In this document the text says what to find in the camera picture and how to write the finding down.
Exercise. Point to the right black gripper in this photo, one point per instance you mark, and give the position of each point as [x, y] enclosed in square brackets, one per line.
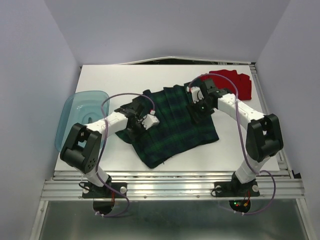
[192, 107]

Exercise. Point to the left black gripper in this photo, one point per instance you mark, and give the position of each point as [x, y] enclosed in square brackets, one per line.
[137, 137]

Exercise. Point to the green plaid skirt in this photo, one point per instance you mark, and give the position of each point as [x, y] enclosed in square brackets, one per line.
[175, 133]

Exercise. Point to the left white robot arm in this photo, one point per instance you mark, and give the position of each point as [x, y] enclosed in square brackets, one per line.
[85, 142]

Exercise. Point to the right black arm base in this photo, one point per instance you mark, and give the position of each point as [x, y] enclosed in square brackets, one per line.
[240, 193]

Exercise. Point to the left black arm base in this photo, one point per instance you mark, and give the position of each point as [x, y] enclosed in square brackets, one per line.
[104, 199]

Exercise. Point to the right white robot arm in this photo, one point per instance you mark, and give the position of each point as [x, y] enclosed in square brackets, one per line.
[263, 138]

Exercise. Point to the folded red skirt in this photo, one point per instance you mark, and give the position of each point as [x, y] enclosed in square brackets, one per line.
[242, 82]

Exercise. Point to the blue transparent plastic bin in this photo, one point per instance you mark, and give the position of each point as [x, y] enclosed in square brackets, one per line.
[77, 108]

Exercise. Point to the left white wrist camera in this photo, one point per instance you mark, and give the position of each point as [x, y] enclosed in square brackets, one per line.
[150, 120]

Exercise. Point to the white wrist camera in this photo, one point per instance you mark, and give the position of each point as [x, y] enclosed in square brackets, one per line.
[194, 94]
[150, 120]

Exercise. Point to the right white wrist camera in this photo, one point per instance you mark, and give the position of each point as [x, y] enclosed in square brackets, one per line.
[194, 94]

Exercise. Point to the aluminium mounting rail frame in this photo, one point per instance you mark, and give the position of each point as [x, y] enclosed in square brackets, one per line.
[173, 201]

